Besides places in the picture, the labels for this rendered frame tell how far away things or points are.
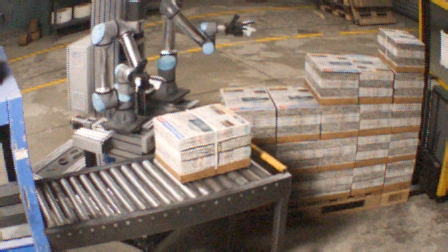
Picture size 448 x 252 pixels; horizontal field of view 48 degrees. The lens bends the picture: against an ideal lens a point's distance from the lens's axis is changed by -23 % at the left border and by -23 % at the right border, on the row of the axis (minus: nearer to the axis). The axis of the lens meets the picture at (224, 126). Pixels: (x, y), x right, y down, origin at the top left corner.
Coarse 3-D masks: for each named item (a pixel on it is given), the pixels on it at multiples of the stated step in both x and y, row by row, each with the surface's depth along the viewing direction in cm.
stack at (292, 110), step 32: (224, 96) 388; (256, 96) 388; (288, 96) 389; (256, 128) 374; (288, 128) 377; (320, 128) 384; (352, 128) 384; (384, 128) 388; (256, 160) 382; (288, 160) 386; (320, 160) 390; (352, 160) 394; (320, 192) 400; (256, 224) 402
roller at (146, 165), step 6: (144, 162) 314; (144, 168) 312; (150, 168) 308; (156, 168) 308; (150, 174) 306; (156, 174) 302; (162, 174) 302; (156, 180) 300; (162, 180) 296; (162, 186) 295; (168, 186) 291; (174, 186) 291; (168, 192) 289; (174, 192) 286; (180, 192) 286; (174, 198) 284; (180, 198) 281; (186, 198) 281
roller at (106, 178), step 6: (102, 174) 300; (108, 174) 300; (102, 180) 300; (108, 180) 294; (108, 186) 291; (114, 186) 288; (114, 192) 285; (120, 192) 283; (120, 198) 279; (126, 198) 278; (126, 204) 273; (132, 204) 274; (126, 210) 272; (132, 210) 268
